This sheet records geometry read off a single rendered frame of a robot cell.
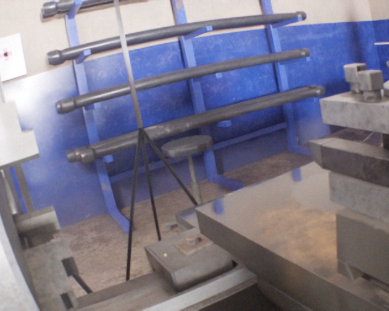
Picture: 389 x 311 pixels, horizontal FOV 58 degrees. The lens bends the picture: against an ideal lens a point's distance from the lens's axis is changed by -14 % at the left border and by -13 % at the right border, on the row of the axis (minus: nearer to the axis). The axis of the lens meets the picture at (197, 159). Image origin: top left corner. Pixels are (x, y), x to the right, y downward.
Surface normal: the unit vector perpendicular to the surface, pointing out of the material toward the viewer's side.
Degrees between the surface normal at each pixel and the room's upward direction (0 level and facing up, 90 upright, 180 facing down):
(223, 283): 48
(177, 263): 0
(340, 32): 90
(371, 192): 90
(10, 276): 89
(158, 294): 0
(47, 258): 29
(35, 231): 94
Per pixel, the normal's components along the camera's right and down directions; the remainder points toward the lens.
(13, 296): 0.47, 0.28
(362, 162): -0.89, 0.28
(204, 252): -0.19, -0.95
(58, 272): 0.05, -0.75
